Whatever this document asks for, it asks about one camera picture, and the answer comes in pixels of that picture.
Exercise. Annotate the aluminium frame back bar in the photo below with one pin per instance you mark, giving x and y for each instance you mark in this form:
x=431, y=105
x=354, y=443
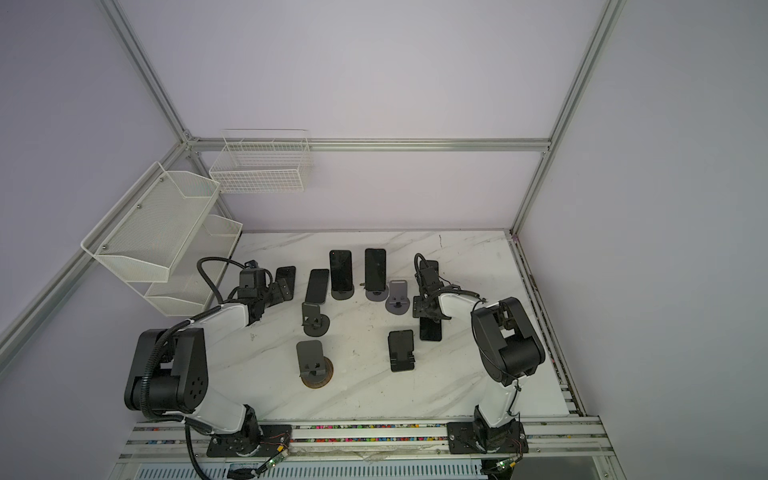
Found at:
x=383, y=144

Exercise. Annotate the black round stand left middle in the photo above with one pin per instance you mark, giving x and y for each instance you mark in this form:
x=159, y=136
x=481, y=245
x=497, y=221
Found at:
x=314, y=323

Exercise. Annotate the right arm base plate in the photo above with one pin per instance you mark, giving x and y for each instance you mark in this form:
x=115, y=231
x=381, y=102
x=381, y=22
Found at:
x=476, y=438

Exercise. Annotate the aluminium mounting rail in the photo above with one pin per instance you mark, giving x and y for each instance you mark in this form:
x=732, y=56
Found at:
x=389, y=440

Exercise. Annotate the grey stand back centre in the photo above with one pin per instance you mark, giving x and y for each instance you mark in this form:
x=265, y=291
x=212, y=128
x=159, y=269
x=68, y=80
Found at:
x=375, y=295

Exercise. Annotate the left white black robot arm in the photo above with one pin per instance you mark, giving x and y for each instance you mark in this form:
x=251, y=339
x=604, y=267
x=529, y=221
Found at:
x=169, y=375

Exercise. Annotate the white wire basket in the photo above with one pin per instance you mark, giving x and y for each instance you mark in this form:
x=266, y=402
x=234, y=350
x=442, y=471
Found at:
x=263, y=161

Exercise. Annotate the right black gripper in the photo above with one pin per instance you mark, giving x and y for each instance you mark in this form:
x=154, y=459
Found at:
x=418, y=307

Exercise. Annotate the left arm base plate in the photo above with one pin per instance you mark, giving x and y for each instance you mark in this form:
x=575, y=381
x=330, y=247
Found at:
x=266, y=441

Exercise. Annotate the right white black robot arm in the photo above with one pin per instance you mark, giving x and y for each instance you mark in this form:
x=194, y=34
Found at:
x=509, y=348

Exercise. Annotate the black stand back left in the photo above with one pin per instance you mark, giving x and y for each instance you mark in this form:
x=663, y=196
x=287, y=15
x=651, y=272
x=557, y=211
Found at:
x=342, y=295

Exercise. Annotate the black phone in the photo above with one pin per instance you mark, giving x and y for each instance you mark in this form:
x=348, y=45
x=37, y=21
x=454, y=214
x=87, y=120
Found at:
x=432, y=267
x=317, y=287
x=285, y=279
x=430, y=330
x=375, y=270
x=341, y=271

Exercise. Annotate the black folding stand front right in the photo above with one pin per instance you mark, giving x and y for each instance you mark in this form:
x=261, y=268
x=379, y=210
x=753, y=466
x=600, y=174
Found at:
x=401, y=350

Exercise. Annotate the grey round stand back right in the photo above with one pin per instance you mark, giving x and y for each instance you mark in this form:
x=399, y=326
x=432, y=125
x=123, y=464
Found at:
x=398, y=301

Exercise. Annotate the upper white mesh shelf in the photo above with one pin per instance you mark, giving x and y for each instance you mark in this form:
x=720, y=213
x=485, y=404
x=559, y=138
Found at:
x=143, y=238

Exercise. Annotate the wooden base phone stand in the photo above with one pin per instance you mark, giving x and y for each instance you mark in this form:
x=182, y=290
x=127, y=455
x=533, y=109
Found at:
x=315, y=369

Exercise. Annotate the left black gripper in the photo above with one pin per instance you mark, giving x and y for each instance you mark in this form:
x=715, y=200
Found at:
x=276, y=295

